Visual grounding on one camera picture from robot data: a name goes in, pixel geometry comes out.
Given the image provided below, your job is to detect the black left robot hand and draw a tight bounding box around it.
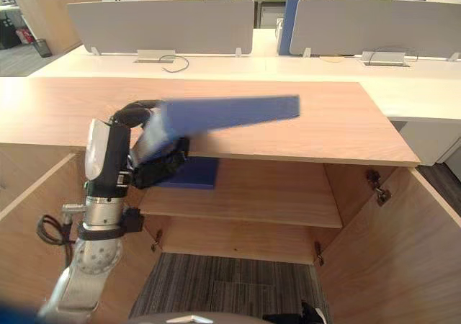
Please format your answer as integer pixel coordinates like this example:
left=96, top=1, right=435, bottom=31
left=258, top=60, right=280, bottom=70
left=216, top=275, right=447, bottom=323
left=83, top=99, right=191, bottom=199

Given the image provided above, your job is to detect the blue folder with grey spine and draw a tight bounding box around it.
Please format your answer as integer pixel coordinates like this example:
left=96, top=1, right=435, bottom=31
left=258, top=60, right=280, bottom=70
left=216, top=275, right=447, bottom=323
left=130, top=94, right=301, bottom=167

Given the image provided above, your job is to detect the blue folder lying flat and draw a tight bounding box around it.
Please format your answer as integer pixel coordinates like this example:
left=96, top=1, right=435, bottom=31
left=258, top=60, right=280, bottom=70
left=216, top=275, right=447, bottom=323
left=157, top=157, right=221, bottom=190

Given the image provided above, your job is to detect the small metal door hinge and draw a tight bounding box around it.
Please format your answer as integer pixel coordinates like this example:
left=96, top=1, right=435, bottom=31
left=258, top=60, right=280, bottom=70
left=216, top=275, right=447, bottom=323
left=313, top=240, right=326, bottom=267
left=150, top=229, right=164, bottom=253

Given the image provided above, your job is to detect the wooden cabinet door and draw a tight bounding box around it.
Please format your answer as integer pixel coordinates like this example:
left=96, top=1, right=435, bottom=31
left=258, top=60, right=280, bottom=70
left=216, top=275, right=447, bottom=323
left=315, top=165, right=461, bottom=324
left=0, top=150, right=159, bottom=324

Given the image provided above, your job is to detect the wooden cabinet shelf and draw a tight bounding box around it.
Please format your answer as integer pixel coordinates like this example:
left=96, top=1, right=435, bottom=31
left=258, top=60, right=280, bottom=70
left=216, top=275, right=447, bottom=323
left=138, top=158, right=345, bottom=230

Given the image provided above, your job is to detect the long white office desk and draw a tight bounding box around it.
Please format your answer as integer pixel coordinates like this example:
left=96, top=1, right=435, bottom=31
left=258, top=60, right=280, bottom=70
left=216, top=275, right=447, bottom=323
left=27, top=27, right=461, bottom=120

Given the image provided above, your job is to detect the wooden office cabinet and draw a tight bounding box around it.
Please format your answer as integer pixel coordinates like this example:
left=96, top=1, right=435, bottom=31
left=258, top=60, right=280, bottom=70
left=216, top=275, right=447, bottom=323
left=0, top=77, right=421, bottom=267

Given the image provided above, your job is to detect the large metal door hinge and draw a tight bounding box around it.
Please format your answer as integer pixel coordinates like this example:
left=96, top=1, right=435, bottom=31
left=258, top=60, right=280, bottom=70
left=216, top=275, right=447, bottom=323
left=366, top=168, right=392, bottom=207

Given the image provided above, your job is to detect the black mesh wastebasket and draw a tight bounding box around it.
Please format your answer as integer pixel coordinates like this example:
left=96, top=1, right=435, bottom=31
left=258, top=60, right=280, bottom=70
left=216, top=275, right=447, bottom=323
left=32, top=38, right=53, bottom=58

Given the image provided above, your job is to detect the grey desk divider panel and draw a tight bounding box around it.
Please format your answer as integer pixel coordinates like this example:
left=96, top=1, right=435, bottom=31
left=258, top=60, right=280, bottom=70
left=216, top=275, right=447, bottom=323
left=67, top=0, right=256, bottom=56
left=289, top=0, right=461, bottom=57

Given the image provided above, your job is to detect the red and white bag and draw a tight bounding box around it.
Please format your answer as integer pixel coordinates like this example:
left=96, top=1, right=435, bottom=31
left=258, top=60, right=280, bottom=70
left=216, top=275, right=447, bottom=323
left=14, top=27, right=34, bottom=45

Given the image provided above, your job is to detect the low wooden sideboard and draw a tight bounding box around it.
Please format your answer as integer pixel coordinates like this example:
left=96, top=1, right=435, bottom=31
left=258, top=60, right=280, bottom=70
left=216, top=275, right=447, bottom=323
left=14, top=0, right=104, bottom=56

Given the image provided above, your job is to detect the blue divider panel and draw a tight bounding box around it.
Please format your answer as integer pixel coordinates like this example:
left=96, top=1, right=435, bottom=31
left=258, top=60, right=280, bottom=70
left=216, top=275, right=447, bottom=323
left=276, top=0, right=302, bottom=56

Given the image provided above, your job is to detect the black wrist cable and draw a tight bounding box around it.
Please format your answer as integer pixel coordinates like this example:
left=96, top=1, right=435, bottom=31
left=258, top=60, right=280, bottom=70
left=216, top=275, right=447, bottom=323
left=37, top=214, right=75, bottom=267

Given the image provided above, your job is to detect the grey cable box lid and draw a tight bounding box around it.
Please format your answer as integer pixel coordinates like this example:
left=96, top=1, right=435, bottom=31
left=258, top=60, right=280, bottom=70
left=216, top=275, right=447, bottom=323
left=359, top=50, right=411, bottom=68
left=134, top=49, right=176, bottom=64

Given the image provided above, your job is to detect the white desk pedestal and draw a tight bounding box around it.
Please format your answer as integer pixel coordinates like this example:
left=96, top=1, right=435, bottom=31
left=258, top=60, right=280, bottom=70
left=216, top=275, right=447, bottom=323
left=390, top=117, right=461, bottom=167

